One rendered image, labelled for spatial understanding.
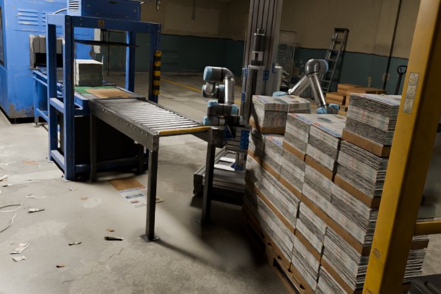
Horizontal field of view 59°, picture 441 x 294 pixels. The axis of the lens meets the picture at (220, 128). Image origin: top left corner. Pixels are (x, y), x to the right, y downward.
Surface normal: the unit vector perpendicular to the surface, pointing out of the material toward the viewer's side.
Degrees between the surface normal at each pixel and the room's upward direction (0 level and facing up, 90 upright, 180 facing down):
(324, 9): 90
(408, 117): 90
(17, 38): 90
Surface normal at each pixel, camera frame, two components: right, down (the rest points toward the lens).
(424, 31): -0.95, -0.01
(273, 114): 0.24, 0.25
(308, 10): -0.80, 0.07
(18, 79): 0.59, 0.24
